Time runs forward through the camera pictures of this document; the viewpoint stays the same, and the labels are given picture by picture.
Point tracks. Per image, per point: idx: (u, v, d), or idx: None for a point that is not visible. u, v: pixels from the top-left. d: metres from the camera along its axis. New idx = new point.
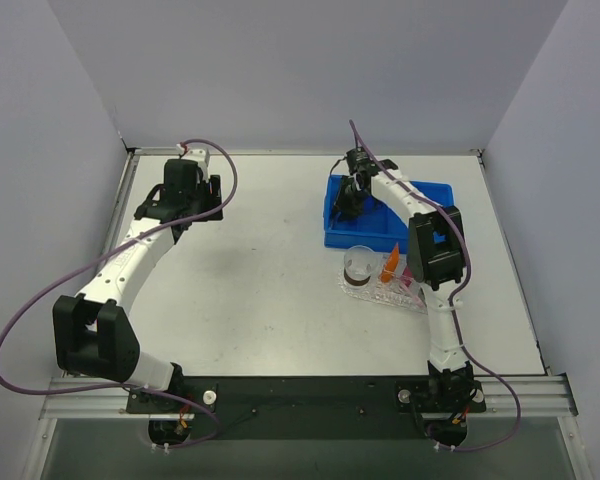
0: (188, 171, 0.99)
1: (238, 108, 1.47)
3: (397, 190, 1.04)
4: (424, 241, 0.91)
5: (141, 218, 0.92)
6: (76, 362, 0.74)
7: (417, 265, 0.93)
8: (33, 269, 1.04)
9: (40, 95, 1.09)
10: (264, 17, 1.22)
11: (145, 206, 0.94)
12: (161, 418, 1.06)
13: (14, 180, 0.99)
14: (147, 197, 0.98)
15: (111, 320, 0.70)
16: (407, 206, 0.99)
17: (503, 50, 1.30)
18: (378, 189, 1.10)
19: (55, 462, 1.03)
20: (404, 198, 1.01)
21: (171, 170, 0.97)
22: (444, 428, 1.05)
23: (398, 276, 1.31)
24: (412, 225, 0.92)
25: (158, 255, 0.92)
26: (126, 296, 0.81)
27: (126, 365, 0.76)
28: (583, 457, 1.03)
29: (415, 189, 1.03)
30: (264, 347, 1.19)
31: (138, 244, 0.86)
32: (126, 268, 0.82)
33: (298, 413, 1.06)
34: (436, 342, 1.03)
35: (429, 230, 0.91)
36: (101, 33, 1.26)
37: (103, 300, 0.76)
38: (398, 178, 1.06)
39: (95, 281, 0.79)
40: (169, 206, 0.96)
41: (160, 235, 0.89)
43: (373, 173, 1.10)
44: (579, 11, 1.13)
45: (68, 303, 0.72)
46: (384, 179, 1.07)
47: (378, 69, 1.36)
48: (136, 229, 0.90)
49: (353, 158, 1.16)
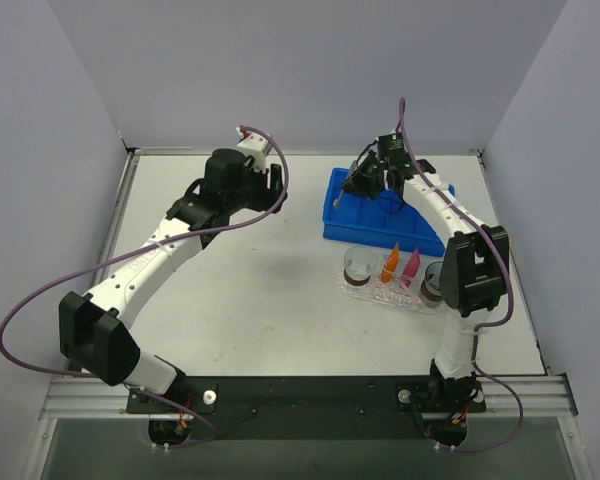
0: (232, 172, 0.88)
1: (238, 108, 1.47)
3: (434, 199, 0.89)
4: (465, 264, 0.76)
5: (172, 218, 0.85)
6: (76, 357, 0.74)
7: (450, 290, 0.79)
8: (31, 270, 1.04)
9: (41, 96, 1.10)
10: (264, 16, 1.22)
11: (180, 204, 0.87)
12: (161, 418, 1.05)
13: (14, 181, 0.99)
14: (187, 190, 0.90)
15: (111, 331, 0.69)
16: (446, 221, 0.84)
17: (502, 49, 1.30)
18: (411, 196, 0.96)
19: (55, 463, 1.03)
20: (442, 210, 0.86)
21: (212, 170, 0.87)
22: (444, 428, 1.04)
23: (399, 276, 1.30)
24: (451, 244, 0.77)
25: (180, 262, 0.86)
26: (134, 305, 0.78)
27: (120, 369, 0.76)
28: (583, 457, 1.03)
29: (457, 201, 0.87)
30: (264, 347, 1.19)
31: (158, 249, 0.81)
32: (138, 275, 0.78)
33: (298, 413, 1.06)
34: (449, 353, 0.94)
35: (469, 253, 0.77)
36: (100, 33, 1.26)
37: (106, 307, 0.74)
38: (436, 184, 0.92)
39: (106, 282, 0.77)
40: (205, 208, 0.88)
41: (184, 242, 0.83)
43: (407, 176, 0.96)
44: (580, 11, 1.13)
45: (76, 300, 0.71)
46: (420, 184, 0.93)
47: (378, 69, 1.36)
48: (163, 230, 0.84)
49: (385, 146, 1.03)
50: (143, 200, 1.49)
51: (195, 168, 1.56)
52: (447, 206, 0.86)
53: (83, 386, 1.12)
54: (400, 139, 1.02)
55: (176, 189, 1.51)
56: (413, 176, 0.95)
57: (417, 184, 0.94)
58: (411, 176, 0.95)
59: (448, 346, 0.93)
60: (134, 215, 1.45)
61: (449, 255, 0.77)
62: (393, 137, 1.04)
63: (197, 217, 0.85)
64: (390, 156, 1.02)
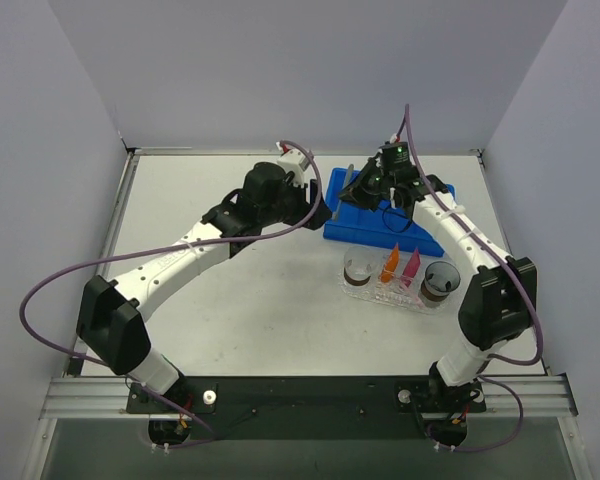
0: (269, 188, 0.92)
1: (238, 107, 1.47)
3: (451, 225, 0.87)
4: (491, 301, 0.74)
5: (206, 223, 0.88)
6: (89, 339, 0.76)
7: (472, 325, 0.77)
8: (31, 270, 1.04)
9: (41, 95, 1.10)
10: (264, 16, 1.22)
11: (216, 211, 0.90)
12: (161, 418, 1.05)
13: (14, 180, 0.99)
14: (225, 198, 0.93)
15: (126, 321, 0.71)
16: (466, 252, 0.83)
17: (502, 50, 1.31)
18: (425, 217, 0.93)
19: (56, 463, 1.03)
20: (461, 239, 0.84)
21: (251, 182, 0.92)
22: (445, 428, 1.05)
23: (398, 276, 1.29)
24: (476, 281, 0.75)
25: (207, 265, 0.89)
26: (155, 299, 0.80)
27: (128, 362, 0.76)
28: (583, 457, 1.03)
29: (476, 228, 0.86)
30: (264, 348, 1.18)
31: (188, 250, 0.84)
32: (165, 271, 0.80)
33: (299, 414, 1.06)
34: (453, 364, 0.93)
35: (496, 290, 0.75)
36: (101, 33, 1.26)
37: (127, 296, 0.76)
38: (451, 208, 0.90)
39: (132, 273, 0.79)
40: (240, 219, 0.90)
41: (215, 247, 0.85)
43: (418, 196, 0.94)
44: (580, 12, 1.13)
45: (101, 284, 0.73)
46: (434, 208, 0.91)
47: (378, 69, 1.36)
48: (194, 232, 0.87)
49: (389, 159, 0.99)
50: (143, 200, 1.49)
51: (195, 168, 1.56)
52: (467, 234, 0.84)
53: (83, 385, 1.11)
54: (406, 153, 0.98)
55: (176, 189, 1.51)
56: (425, 197, 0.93)
57: (431, 206, 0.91)
58: (423, 197, 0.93)
59: (457, 361, 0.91)
60: (134, 215, 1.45)
61: (473, 291, 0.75)
62: (398, 149, 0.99)
63: (229, 225, 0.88)
64: (396, 172, 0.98)
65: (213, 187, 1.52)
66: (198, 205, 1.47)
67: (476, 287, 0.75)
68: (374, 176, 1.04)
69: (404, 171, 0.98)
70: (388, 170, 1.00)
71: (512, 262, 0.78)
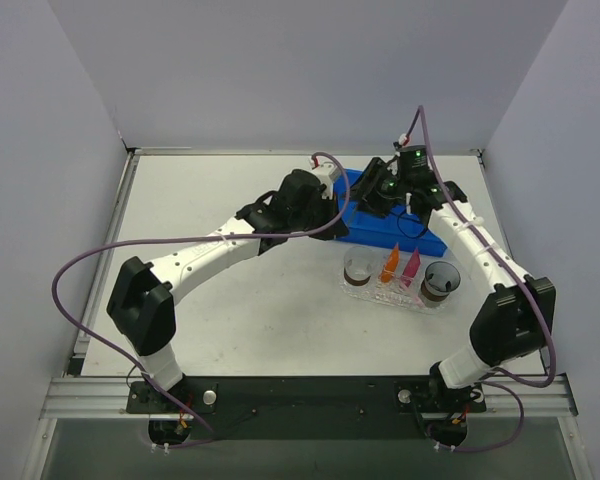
0: (306, 193, 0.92)
1: (238, 107, 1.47)
3: (468, 237, 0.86)
4: (506, 320, 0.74)
5: (239, 219, 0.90)
6: (119, 318, 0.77)
7: (484, 339, 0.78)
8: (31, 270, 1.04)
9: (41, 95, 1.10)
10: (264, 17, 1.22)
11: (250, 209, 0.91)
12: (161, 418, 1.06)
13: (14, 180, 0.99)
14: (259, 197, 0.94)
15: (158, 303, 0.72)
16: (483, 267, 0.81)
17: (502, 51, 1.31)
18: (441, 227, 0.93)
19: (55, 463, 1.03)
20: (478, 253, 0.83)
21: (289, 185, 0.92)
22: (444, 428, 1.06)
23: (398, 277, 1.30)
24: (491, 299, 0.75)
25: (236, 261, 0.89)
26: (187, 285, 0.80)
27: (153, 344, 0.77)
28: (583, 457, 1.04)
29: (494, 242, 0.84)
30: (265, 348, 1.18)
31: (221, 242, 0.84)
32: (199, 259, 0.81)
33: (299, 414, 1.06)
34: (456, 368, 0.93)
35: (512, 311, 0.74)
36: (101, 33, 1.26)
37: (161, 279, 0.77)
38: (470, 220, 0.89)
39: (167, 257, 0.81)
40: (272, 220, 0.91)
41: (247, 242, 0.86)
43: (435, 204, 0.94)
44: (580, 13, 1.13)
45: (136, 265, 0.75)
46: (452, 219, 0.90)
47: (378, 70, 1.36)
48: (228, 226, 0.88)
49: (406, 164, 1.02)
50: (143, 200, 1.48)
51: (195, 168, 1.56)
52: (484, 248, 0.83)
53: (83, 386, 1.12)
54: (423, 158, 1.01)
55: (176, 189, 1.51)
56: (442, 206, 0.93)
57: (447, 216, 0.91)
58: (440, 206, 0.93)
59: (459, 364, 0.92)
60: (133, 215, 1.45)
61: (488, 307, 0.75)
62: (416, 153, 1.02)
63: (261, 223, 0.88)
64: (414, 177, 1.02)
65: (213, 187, 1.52)
66: (199, 205, 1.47)
67: (490, 304, 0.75)
68: (389, 181, 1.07)
69: (423, 177, 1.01)
70: (406, 174, 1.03)
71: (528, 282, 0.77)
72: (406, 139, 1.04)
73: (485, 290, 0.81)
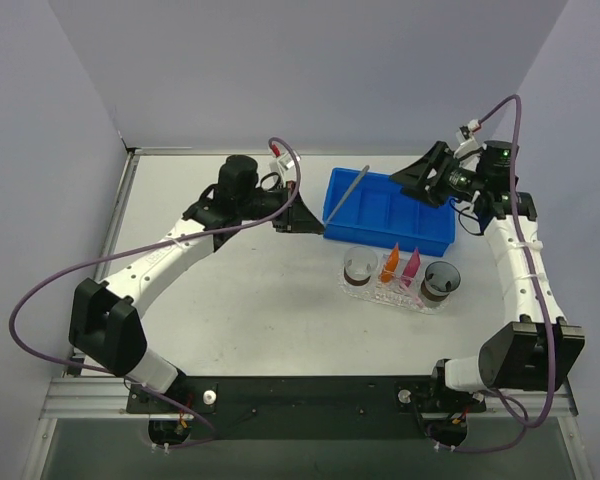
0: (244, 180, 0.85)
1: (238, 108, 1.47)
3: (518, 259, 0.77)
4: (515, 352, 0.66)
5: (187, 219, 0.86)
6: (86, 344, 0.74)
7: (492, 360, 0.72)
8: (32, 270, 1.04)
9: (41, 96, 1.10)
10: (264, 17, 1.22)
11: (196, 207, 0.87)
12: (161, 418, 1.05)
13: (15, 180, 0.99)
14: (202, 193, 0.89)
15: (122, 320, 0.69)
16: (518, 293, 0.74)
17: (502, 52, 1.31)
18: (494, 239, 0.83)
19: (55, 463, 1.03)
20: (521, 278, 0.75)
21: (224, 176, 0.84)
22: (444, 428, 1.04)
23: (399, 276, 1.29)
24: (509, 325, 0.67)
25: (193, 260, 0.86)
26: (148, 295, 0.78)
27: (126, 361, 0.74)
28: (583, 457, 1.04)
29: (544, 274, 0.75)
30: (265, 347, 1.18)
31: (174, 245, 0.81)
32: (155, 267, 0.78)
33: (299, 414, 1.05)
34: (459, 371, 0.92)
35: (527, 346, 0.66)
36: (102, 34, 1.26)
37: (120, 295, 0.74)
38: (528, 241, 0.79)
39: (121, 272, 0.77)
40: (221, 215, 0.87)
41: (199, 241, 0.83)
43: (498, 212, 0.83)
44: (580, 13, 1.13)
45: (92, 287, 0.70)
46: (508, 233, 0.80)
47: (378, 70, 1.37)
48: (178, 228, 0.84)
49: (489, 159, 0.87)
50: (143, 200, 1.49)
51: (195, 168, 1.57)
52: (529, 275, 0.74)
53: (83, 386, 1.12)
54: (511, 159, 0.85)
55: (175, 189, 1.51)
56: (505, 216, 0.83)
57: (505, 229, 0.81)
58: (503, 215, 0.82)
59: (462, 368, 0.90)
60: (134, 215, 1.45)
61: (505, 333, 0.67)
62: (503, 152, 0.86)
63: (211, 220, 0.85)
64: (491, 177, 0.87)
65: None
66: None
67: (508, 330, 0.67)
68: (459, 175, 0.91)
69: (500, 180, 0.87)
70: (483, 171, 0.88)
71: (557, 326, 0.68)
72: (477, 127, 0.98)
73: (511, 317, 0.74)
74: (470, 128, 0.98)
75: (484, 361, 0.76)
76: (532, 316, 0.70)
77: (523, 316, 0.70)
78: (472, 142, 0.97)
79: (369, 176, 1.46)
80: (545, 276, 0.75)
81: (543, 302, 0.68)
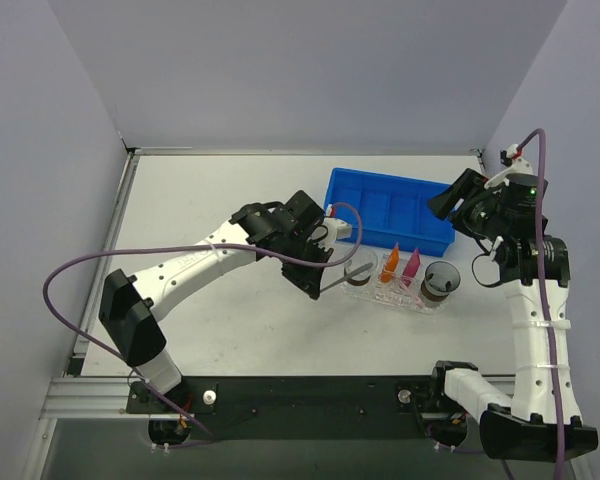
0: (310, 212, 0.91)
1: (238, 108, 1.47)
3: (539, 341, 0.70)
4: (521, 448, 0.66)
5: (234, 224, 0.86)
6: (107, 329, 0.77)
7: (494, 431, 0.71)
8: (32, 269, 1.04)
9: (40, 95, 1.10)
10: (264, 17, 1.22)
11: (248, 211, 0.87)
12: (161, 418, 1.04)
13: (15, 179, 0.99)
14: (262, 204, 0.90)
15: (137, 320, 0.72)
16: (533, 386, 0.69)
17: (503, 51, 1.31)
18: (515, 304, 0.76)
19: (55, 462, 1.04)
20: (539, 368, 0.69)
21: (296, 200, 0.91)
22: (444, 428, 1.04)
23: (399, 276, 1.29)
24: (520, 423, 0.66)
25: (228, 268, 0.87)
26: (172, 298, 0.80)
27: (140, 357, 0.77)
28: (583, 457, 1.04)
29: (566, 365, 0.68)
30: (264, 347, 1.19)
31: (210, 251, 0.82)
32: (184, 272, 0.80)
33: (300, 415, 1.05)
34: (459, 388, 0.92)
35: (533, 445, 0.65)
36: (102, 34, 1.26)
37: (143, 295, 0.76)
38: (555, 322, 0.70)
39: (151, 270, 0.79)
40: (271, 225, 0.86)
41: (237, 252, 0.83)
43: (526, 272, 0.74)
44: (580, 13, 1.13)
45: (120, 280, 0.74)
46: (531, 306, 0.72)
47: (378, 70, 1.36)
48: (221, 232, 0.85)
49: (511, 197, 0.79)
50: (142, 200, 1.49)
51: (196, 168, 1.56)
52: (549, 366, 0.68)
53: (83, 385, 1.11)
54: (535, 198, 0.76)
55: (175, 189, 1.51)
56: (531, 281, 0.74)
57: (530, 298, 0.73)
58: (529, 280, 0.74)
59: (463, 384, 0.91)
60: (133, 215, 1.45)
61: (513, 426, 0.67)
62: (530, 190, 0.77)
63: (259, 227, 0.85)
64: (514, 217, 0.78)
65: (213, 186, 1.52)
66: (199, 204, 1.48)
67: (518, 426, 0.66)
68: (481, 210, 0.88)
69: (527, 221, 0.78)
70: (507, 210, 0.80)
71: (571, 426, 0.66)
72: (517, 153, 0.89)
73: (520, 400, 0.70)
74: (509, 156, 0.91)
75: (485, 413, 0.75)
76: (545, 416, 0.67)
77: (534, 417, 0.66)
78: (526, 165, 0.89)
79: (369, 176, 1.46)
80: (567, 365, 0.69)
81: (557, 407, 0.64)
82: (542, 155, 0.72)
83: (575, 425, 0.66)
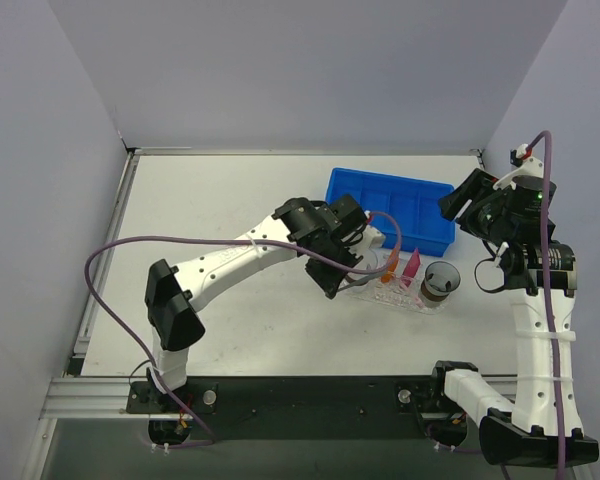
0: (357, 216, 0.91)
1: (237, 108, 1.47)
3: (543, 351, 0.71)
4: (521, 458, 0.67)
5: (276, 219, 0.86)
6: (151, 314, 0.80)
7: (494, 439, 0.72)
8: (31, 269, 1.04)
9: (40, 94, 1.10)
10: (265, 17, 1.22)
11: (291, 207, 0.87)
12: (161, 418, 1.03)
13: (14, 179, 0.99)
14: (307, 201, 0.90)
15: (176, 311, 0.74)
16: (535, 397, 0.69)
17: (503, 51, 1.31)
18: (519, 312, 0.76)
19: (55, 463, 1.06)
20: (542, 379, 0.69)
21: (343, 202, 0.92)
22: (444, 428, 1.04)
23: (398, 277, 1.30)
24: (522, 435, 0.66)
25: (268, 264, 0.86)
26: (210, 292, 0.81)
27: (181, 343, 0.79)
28: None
29: (567, 378, 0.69)
30: (265, 347, 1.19)
31: (250, 247, 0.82)
32: (224, 266, 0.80)
33: (299, 415, 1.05)
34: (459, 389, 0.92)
35: (534, 457, 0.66)
36: (102, 33, 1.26)
37: (182, 287, 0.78)
38: (558, 334, 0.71)
39: (193, 262, 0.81)
40: (313, 222, 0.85)
41: (277, 249, 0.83)
43: (531, 281, 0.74)
44: (580, 13, 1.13)
45: (162, 270, 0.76)
46: (535, 317, 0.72)
47: (378, 70, 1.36)
48: (264, 227, 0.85)
49: (516, 201, 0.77)
50: (142, 200, 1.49)
51: (196, 168, 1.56)
52: (551, 379, 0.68)
53: (83, 386, 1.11)
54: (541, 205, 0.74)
55: (175, 189, 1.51)
56: (536, 290, 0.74)
57: (534, 307, 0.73)
58: (533, 289, 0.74)
59: (462, 385, 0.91)
60: (133, 215, 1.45)
61: (515, 436, 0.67)
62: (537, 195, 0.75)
63: (302, 223, 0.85)
64: (518, 222, 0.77)
65: (213, 187, 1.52)
66: (198, 204, 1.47)
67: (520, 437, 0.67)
68: (487, 212, 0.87)
69: (533, 225, 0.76)
70: (512, 215, 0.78)
71: (571, 439, 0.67)
72: (527, 153, 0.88)
73: (521, 410, 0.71)
74: (518, 156, 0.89)
75: (485, 419, 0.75)
76: (546, 428, 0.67)
77: (535, 429, 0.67)
78: (536, 165, 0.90)
79: (369, 176, 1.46)
80: (569, 378, 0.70)
81: (560, 420, 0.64)
82: (547, 163, 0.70)
83: (575, 437, 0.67)
